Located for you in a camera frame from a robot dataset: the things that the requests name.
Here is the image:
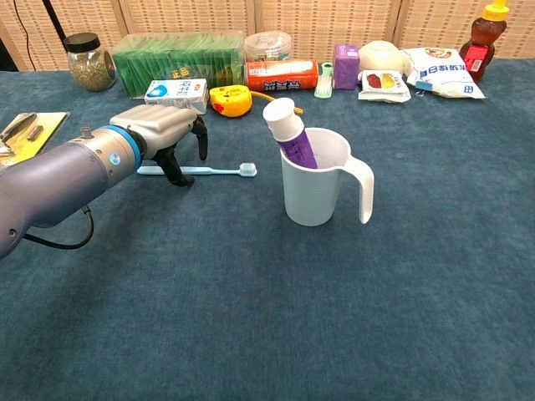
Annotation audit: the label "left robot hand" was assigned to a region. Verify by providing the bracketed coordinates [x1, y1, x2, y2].
[109, 104, 209, 188]

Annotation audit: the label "light blue toothbrush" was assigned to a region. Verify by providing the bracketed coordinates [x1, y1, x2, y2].
[136, 161, 258, 178]

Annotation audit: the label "purple white toothpaste tube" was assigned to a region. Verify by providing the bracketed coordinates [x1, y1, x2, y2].
[262, 98, 319, 170]

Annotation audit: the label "blue white milk carton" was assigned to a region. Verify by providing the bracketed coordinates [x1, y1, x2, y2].
[144, 78, 210, 116]

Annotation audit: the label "clear box green sachets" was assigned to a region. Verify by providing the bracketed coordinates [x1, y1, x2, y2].
[110, 31, 247, 100]

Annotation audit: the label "yellow tape measure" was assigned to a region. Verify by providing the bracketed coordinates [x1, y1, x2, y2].
[208, 85, 304, 119]

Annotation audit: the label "glass jar black lid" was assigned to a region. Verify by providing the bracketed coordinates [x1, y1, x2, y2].
[64, 32, 117, 93]

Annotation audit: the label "yellow razor blister pack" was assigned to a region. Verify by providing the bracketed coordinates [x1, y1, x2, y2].
[0, 111, 71, 166]

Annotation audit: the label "clear round plastic tub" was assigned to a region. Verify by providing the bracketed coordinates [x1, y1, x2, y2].
[243, 31, 293, 64]

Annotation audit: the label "orange cylindrical can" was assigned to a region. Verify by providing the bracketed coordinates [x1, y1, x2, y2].
[245, 59, 319, 94]

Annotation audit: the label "black stand pole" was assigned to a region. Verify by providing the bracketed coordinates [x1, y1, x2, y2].
[41, 0, 68, 43]

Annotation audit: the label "purple carton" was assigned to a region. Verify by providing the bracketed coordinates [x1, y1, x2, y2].
[333, 43, 361, 91]

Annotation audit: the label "bamboo folding screen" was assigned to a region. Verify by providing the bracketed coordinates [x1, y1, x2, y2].
[0, 0, 535, 72]

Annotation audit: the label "blue table cloth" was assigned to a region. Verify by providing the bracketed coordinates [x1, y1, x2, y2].
[0, 58, 535, 401]

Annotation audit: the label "white snack packet fruit print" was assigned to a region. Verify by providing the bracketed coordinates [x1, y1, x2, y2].
[358, 69, 412, 104]

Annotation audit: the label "cream upturned bowl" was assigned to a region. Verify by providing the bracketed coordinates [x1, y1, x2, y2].
[358, 39, 413, 80]

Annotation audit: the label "white bag blue print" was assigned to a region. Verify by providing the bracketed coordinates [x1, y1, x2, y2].
[401, 47, 488, 100]

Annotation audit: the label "bear-shaped honey bottle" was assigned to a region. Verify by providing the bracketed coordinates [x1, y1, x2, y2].
[459, 0, 508, 84]

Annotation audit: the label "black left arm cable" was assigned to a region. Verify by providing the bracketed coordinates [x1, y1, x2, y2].
[23, 204, 95, 251]

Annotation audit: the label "thin black background cable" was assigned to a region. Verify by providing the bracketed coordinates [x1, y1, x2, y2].
[12, 0, 38, 72]

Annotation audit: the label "white plastic mug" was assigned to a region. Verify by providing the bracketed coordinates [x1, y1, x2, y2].
[278, 127, 375, 227]

